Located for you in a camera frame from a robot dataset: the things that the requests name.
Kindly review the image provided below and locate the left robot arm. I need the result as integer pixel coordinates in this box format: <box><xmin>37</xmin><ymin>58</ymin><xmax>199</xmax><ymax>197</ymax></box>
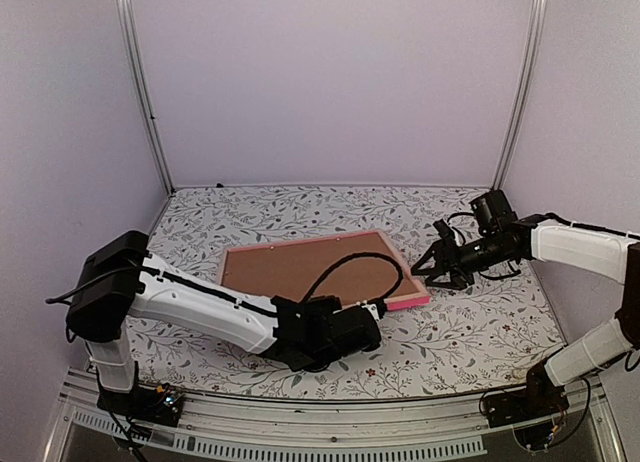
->
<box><xmin>46</xmin><ymin>230</ymin><xmax>387</xmax><ymax>416</ymax></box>

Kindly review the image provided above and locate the floral patterned table cover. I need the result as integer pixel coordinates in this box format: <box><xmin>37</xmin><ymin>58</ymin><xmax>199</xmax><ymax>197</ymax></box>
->
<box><xmin>128</xmin><ymin>187</ymin><xmax>564</xmax><ymax>400</ymax></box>

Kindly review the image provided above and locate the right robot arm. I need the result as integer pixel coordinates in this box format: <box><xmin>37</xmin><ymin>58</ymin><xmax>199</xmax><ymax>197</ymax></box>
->
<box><xmin>411</xmin><ymin>211</ymin><xmax>639</xmax><ymax>418</ymax></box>

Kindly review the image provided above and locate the pink wooden picture frame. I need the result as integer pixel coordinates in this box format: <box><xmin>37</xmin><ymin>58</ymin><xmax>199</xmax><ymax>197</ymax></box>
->
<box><xmin>216</xmin><ymin>228</ymin><xmax>432</xmax><ymax>312</ymax></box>

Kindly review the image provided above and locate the aluminium front rail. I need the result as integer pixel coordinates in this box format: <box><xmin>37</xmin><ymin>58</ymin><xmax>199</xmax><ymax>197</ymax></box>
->
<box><xmin>45</xmin><ymin>369</ymin><xmax>629</xmax><ymax>461</ymax></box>

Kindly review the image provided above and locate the left aluminium corner post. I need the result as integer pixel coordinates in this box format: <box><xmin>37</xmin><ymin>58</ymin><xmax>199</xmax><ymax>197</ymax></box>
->
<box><xmin>115</xmin><ymin>0</ymin><xmax>176</xmax><ymax>197</ymax></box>

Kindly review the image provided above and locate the right aluminium corner post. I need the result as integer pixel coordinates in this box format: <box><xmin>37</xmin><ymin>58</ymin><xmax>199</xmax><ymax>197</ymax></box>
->
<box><xmin>491</xmin><ymin>0</ymin><xmax>548</xmax><ymax>189</ymax></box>

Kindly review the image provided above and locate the perforated metal strip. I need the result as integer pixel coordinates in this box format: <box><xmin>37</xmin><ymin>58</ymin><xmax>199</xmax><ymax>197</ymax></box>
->
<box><xmin>71</xmin><ymin>398</ymin><xmax>489</xmax><ymax>461</ymax></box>

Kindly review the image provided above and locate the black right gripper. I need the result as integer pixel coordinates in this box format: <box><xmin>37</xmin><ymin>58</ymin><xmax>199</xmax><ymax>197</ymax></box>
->
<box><xmin>412</xmin><ymin>232</ymin><xmax>513</xmax><ymax>291</ymax></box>

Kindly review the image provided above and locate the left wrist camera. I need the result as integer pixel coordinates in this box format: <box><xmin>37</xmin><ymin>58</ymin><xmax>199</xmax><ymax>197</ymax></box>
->
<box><xmin>322</xmin><ymin>307</ymin><xmax>381</xmax><ymax>357</ymax></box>

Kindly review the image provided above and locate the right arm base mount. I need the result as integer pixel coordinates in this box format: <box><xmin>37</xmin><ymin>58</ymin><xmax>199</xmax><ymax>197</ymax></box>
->
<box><xmin>479</xmin><ymin>388</ymin><xmax>569</xmax><ymax>428</ymax></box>

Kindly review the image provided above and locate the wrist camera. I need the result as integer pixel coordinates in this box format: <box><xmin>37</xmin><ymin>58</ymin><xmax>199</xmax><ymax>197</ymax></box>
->
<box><xmin>322</xmin><ymin>307</ymin><xmax>381</xmax><ymax>357</ymax></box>
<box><xmin>470</xmin><ymin>189</ymin><xmax>518</xmax><ymax>237</ymax></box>

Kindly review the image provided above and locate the aluminium corner post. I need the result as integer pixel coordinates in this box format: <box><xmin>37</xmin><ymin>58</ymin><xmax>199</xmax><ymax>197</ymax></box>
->
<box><xmin>115</xmin><ymin>0</ymin><xmax>176</xmax><ymax>197</ymax></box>
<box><xmin>491</xmin><ymin>0</ymin><xmax>548</xmax><ymax>189</ymax></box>

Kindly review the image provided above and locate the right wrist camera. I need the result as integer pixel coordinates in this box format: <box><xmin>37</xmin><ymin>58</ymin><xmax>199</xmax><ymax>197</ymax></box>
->
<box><xmin>470</xmin><ymin>189</ymin><xmax>518</xmax><ymax>237</ymax></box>

